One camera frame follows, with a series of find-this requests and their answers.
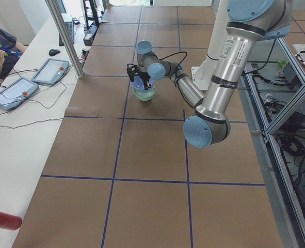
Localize green bowl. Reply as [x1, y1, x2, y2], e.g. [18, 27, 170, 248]
[134, 86, 156, 101]

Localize aluminium frame post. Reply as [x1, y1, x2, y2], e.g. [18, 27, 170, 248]
[45, 0, 84, 79]

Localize near teach pendant tablet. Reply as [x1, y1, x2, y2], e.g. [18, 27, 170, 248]
[0, 77, 39, 111]

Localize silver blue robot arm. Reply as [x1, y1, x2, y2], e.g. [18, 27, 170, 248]
[135, 1, 293, 148]

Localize far teach pendant tablet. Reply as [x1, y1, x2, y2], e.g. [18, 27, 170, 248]
[31, 58, 69, 85]

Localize brown paper table cover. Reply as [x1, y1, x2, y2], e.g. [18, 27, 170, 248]
[13, 6, 282, 247]

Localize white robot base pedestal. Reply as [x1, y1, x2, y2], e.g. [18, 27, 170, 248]
[191, 0, 230, 90]

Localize red cylinder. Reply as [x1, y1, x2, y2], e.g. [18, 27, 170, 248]
[0, 211, 22, 230]

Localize blue bowl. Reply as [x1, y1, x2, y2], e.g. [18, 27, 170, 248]
[131, 77, 154, 92]

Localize black computer mouse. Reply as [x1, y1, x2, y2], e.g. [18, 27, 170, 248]
[49, 49, 60, 56]

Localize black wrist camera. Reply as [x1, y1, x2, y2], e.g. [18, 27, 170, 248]
[126, 64, 137, 82]

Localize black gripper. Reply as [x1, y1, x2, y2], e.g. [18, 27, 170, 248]
[134, 71, 151, 90]

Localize teach pendant tablet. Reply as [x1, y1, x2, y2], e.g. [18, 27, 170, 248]
[31, 58, 69, 85]
[0, 77, 39, 111]

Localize aluminium frame rail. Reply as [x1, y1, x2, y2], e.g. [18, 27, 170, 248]
[241, 37, 305, 248]

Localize black keyboard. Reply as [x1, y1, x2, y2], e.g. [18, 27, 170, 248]
[58, 21, 75, 47]

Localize seated person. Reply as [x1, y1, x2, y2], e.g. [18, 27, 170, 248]
[0, 28, 27, 80]

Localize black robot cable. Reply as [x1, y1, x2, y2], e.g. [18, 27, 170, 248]
[156, 51, 188, 78]

